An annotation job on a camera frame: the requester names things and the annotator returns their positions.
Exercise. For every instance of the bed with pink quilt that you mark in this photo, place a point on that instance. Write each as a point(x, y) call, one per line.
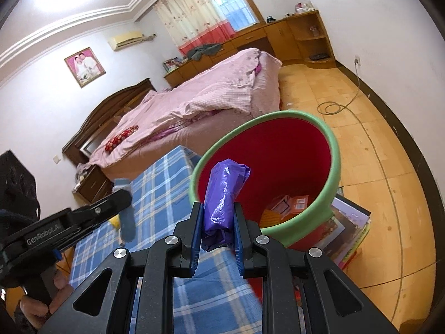
point(208, 94)

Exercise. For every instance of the dark wooden headboard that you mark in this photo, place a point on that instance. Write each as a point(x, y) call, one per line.
point(104, 108)

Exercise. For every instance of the grey-blue sock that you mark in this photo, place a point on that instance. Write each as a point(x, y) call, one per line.
point(127, 222)

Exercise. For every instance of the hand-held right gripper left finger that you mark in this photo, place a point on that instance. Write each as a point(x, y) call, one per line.
point(196, 236)

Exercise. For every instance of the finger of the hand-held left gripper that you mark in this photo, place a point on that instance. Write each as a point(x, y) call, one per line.
point(104, 205)

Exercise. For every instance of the purple plastic bag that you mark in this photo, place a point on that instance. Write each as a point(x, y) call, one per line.
point(222, 195)

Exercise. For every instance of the blue plaid blanket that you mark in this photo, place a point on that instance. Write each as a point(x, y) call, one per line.
point(163, 181)

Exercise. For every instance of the row of books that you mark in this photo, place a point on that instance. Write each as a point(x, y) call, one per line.
point(173, 64)

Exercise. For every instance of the wall air conditioner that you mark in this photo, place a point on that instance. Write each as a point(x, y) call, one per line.
point(126, 40)

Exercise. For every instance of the white wall socket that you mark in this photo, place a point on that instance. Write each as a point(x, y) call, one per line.
point(357, 60)
point(56, 159)

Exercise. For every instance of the stack of picture books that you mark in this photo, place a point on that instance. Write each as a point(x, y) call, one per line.
point(347, 229)

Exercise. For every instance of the small cloth pile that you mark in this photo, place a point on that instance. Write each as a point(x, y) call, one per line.
point(82, 174)

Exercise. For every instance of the person's left hand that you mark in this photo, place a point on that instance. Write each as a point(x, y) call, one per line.
point(38, 311)

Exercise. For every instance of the pink items on shelf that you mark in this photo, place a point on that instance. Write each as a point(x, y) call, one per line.
point(304, 7)

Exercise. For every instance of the floral curtain with red hem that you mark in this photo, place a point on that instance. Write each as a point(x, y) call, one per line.
point(187, 17)

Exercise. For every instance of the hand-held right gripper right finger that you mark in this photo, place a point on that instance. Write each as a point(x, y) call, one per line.
point(238, 236)

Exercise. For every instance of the red patterned cloth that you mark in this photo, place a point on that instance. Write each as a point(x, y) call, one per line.
point(121, 137)

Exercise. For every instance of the wooden desk cabinet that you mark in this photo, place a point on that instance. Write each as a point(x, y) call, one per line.
point(281, 38)

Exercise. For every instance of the dark green clothing pile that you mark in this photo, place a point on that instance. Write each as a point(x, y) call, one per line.
point(203, 51)

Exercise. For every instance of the barred window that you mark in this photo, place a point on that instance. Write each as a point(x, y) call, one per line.
point(233, 3)

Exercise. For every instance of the red bin with green rim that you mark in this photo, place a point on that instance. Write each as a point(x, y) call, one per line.
point(278, 153)

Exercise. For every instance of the orange cardboard box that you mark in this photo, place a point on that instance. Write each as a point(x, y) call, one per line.
point(292, 205)

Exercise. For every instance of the flat black device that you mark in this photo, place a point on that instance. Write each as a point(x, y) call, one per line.
point(318, 56)

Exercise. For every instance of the framed wall picture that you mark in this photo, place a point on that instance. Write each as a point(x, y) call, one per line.
point(84, 67)

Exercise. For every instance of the dark wooden nightstand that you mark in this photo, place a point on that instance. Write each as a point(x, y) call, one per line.
point(95, 186)

